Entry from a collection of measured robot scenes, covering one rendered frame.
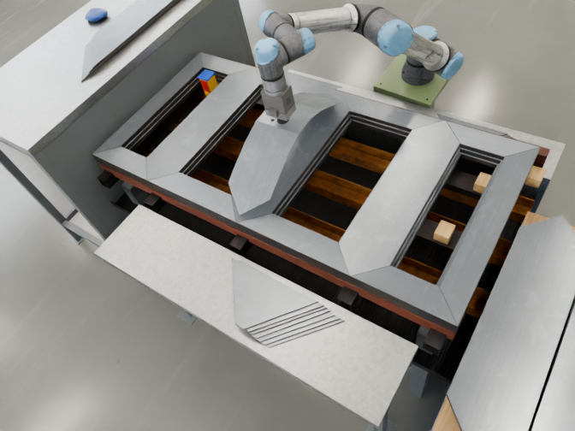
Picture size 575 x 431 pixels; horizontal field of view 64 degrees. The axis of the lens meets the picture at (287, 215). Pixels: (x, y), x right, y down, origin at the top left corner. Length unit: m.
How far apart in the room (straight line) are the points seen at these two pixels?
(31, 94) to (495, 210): 1.87
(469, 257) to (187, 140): 1.16
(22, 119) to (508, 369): 1.93
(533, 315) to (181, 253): 1.16
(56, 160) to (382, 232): 1.31
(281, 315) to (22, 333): 1.78
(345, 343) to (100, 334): 1.55
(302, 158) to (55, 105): 1.03
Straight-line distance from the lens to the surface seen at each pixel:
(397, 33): 1.72
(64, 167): 2.11
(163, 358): 2.47
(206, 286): 1.65
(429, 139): 1.78
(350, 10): 1.79
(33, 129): 2.08
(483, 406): 1.35
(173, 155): 1.93
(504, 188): 1.67
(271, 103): 1.58
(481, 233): 1.55
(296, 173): 1.70
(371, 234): 1.51
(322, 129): 1.84
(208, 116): 2.03
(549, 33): 3.92
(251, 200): 1.59
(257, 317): 1.50
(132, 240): 1.88
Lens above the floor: 2.13
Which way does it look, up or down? 53 degrees down
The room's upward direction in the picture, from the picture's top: 15 degrees counter-clockwise
